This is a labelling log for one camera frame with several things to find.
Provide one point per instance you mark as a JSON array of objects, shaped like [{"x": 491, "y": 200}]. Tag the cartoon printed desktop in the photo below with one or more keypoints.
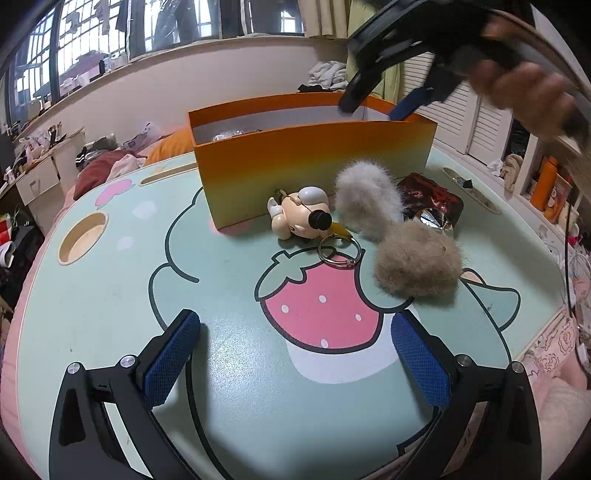
[{"x": 138, "y": 286}]

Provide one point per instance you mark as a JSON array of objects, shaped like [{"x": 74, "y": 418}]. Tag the brown fur pompom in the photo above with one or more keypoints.
[{"x": 415, "y": 263}]

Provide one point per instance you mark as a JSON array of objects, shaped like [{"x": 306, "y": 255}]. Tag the grey fur pompom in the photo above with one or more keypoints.
[{"x": 364, "y": 198}]

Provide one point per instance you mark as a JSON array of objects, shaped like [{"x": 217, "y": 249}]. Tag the orange bottle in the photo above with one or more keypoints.
[{"x": 545, "y": 184}]

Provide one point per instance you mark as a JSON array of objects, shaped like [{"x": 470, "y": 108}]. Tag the black white striped cloth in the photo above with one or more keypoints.
[{"x": 85, "y": 157}]

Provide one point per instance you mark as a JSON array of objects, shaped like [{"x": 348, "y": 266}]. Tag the orange pillow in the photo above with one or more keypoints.
[{"x": 173, "y": 145}]

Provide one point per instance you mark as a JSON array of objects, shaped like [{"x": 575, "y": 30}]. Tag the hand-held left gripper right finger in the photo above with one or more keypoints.
[{"x": 420, "y": 360}]

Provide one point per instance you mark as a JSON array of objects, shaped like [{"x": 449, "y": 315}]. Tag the barred window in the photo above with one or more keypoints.
[{"x": 92, "y": 32}]

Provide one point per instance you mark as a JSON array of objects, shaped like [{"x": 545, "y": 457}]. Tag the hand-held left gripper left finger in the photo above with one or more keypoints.
[{"x": 171, "y": 355}]

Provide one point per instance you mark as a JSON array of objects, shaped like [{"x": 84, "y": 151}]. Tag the orange cardboard box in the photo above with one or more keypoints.
[{"x": 295, "y": 166}]

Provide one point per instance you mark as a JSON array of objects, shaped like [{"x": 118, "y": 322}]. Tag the person's right hand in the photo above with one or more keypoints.
[{"x": 526, "y": 92}]

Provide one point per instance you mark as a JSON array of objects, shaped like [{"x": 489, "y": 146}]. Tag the pink floral bedsheet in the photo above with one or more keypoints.
[{"x": 554, "y": 346}]

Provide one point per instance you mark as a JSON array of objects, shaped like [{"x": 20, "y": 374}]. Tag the white louvered closet doors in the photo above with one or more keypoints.
[{"x": 466, "y": 120}]

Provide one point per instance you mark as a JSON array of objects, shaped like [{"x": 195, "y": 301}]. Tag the shiny crinkled item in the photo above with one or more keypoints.
[{"x": 226, "y": 135}]

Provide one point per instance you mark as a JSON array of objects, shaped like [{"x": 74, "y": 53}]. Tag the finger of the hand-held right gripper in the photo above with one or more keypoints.
[
  {"x": 411, "y": 104},
  {"x": 358, "y": 90}
]

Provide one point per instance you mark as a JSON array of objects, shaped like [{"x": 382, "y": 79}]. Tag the white drawer cabinet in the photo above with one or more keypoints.
[{"x": 46, "y": 170}]

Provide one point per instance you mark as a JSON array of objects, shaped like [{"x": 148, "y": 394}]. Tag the dark red cloth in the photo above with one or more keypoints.
[{"x": 94, "y": 177}]

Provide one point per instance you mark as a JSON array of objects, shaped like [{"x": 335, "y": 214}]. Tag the green hanging garment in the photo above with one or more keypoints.
[{"x": 390, "y": 81}]

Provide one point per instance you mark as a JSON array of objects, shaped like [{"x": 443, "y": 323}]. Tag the pile of white clothes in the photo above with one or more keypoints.
[{"x": 325, "y": 74}]

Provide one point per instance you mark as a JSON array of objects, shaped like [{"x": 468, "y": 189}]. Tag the white wall shelf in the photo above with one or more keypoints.
[{"x": 535, "y": 157}]

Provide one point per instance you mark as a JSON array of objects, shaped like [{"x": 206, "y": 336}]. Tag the cream curtain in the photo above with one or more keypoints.
[{"x": 323, "y": 18}]

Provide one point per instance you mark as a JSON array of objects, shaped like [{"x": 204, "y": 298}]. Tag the white fluffy plush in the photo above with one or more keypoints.
[{"x": 565, "y": 410}]

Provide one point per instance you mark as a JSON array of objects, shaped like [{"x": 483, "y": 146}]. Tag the dark red toy packet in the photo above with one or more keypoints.
[{"x": 427, "y": 191}]

